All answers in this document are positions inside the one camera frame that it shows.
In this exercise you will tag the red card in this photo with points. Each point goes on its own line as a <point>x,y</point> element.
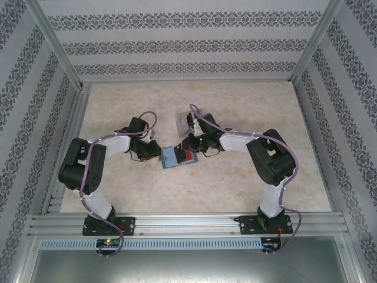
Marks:
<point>189,155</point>

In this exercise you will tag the teal leather card holder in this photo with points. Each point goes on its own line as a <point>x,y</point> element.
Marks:
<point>169,157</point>

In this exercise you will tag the black VIP card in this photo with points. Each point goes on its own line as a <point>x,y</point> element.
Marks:
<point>179,153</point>

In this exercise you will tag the clear acrylic card stand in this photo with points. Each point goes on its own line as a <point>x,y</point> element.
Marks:
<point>182,131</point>

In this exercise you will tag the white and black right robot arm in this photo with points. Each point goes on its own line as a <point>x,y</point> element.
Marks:
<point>274,159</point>

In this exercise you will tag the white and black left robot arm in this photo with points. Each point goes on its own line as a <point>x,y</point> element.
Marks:
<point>70,171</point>

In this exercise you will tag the silver VIP card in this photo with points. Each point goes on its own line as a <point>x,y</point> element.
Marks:
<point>181,123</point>

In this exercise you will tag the blue card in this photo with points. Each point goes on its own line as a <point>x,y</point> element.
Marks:
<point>196,113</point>

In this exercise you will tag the left circuit board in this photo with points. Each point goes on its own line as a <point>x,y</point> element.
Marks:
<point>107,242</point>

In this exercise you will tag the circuit board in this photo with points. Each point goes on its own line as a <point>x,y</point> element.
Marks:
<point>107,242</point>
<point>271,244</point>

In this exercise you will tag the grey metal sheet panel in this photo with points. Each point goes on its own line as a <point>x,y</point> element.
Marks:
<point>188,265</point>

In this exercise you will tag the right circuit board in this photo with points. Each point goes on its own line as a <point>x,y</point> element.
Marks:
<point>271,244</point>

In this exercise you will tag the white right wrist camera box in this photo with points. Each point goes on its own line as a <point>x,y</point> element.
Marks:
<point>195,125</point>

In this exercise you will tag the aluminium frame crossbar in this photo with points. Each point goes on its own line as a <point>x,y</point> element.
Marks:
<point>188,81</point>

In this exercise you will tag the aluminium side rail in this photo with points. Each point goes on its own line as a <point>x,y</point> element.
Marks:
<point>74,129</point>

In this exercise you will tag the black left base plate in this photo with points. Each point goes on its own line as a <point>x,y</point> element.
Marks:
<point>129,225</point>

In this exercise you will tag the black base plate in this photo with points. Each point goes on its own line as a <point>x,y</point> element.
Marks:
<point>247,225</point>
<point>129,225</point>

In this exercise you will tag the aluminium mounting rail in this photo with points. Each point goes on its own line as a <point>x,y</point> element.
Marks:
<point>188,225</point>

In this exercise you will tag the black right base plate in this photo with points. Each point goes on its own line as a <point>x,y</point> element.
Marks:
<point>247,225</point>

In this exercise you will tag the aluminium frame post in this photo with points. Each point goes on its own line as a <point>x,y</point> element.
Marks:
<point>25,259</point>
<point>316,44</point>
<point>353,259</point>
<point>53,44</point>

